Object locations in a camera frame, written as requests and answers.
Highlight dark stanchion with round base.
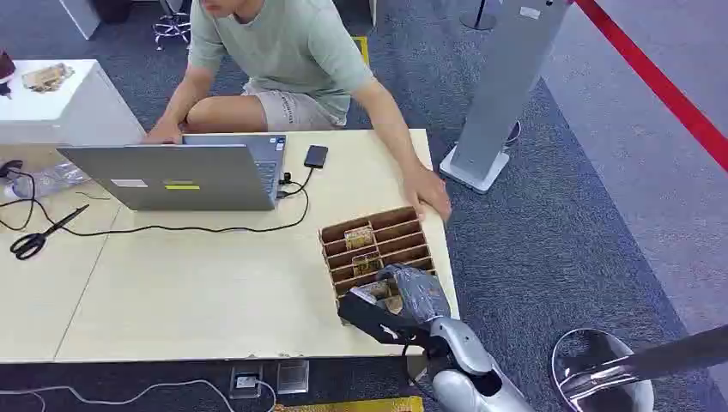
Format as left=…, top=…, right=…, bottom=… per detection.
left=458, top=0, right=502, bottom=32

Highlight grey white pillar stand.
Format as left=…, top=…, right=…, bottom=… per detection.
left=439, top=0, right=573, bottom=195

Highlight brown printed card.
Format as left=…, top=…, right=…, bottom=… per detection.
left=343, top=224, right=376, bottom=251
left=349, top=281, right=395, bottom=304
left=350, top=252, right=384, bottom=279

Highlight long black cable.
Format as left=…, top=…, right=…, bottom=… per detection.
left=0, top=167, right=312, bottom=238

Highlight red barrier belt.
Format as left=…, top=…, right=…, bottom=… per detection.
left=571, top=0, right=728, bottom=173

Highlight person's left hand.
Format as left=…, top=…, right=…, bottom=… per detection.
left=402, top=163, right=454, bottom=223

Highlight black smartphone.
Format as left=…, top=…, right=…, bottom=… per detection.
left=302, top=144, right=330, bottom=171

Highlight black scissors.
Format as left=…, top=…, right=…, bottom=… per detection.
left=9, top=203, right=91, bottom=262

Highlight wooden slotted card box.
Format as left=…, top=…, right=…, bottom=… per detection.
left=318, top=205, right=439, bottom=326

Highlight floor socket box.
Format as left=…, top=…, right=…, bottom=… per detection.
left=228, top=366, right=264, bottom=401
left=276, top=359, right=311, bottom=396

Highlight white cupboard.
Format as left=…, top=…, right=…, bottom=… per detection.
left=58, top=0, right=102, bottom=41

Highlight yellow floor marker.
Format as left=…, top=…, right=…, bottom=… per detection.
left=350, top=34, right=372, bottom=67

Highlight white cabinet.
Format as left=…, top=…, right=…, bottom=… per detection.
left=0, top=58, right=147, bottom=147

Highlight black bin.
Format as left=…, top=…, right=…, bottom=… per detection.
left=90, top=0, right=136, bottom=26

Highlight short black phone cable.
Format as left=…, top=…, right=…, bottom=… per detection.
left=277, top=167, right=316, bottom=199

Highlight yellow floor strip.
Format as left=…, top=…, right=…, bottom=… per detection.
left=275, top=395, right=426, bottom=412

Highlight silver grey laptop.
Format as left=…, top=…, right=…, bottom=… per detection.
left=57, top=134, right=288, bottom=213

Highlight white floor cable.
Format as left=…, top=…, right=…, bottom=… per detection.
left=0, top=377, right=278, bottom=412

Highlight clear plastic bag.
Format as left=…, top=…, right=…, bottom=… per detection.
left=3, top=161, right=94, bottom=201

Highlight chrome stanchion with round base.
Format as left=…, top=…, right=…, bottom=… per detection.
left=549, top=324, right=728, bottom=412

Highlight dark red object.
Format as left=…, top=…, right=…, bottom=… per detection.
left=0, top=49, right=17, bottom=99

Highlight person's right hand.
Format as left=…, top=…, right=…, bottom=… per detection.
left=142, top=116, right=185, bottom=145

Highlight person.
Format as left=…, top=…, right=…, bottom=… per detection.
left=142, top=0, right=453, bottom=223

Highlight chrome office chair base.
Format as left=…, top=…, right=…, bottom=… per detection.
left=151, top=0, right=192, bottom=51

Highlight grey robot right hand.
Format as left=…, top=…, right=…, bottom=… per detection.
left=337, top=263, right=453, bottom=348

